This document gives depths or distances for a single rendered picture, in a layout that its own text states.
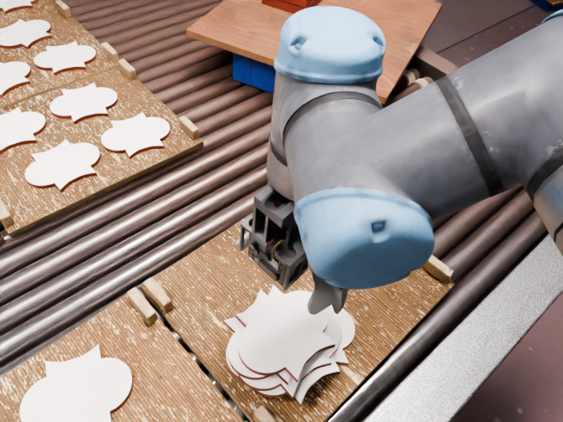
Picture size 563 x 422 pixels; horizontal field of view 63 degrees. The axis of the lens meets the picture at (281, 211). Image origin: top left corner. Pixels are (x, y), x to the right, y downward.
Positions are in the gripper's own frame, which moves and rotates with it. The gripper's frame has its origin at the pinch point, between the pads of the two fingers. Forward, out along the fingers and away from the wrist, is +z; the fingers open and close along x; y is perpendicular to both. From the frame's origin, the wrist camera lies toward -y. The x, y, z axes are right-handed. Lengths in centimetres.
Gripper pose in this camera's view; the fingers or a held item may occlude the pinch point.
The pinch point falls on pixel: (296, 270)
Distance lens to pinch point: 60.4
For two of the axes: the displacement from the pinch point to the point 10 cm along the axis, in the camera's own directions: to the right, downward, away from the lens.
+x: 7.2, 5.9, -3.7
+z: -0.9, 6.1, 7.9
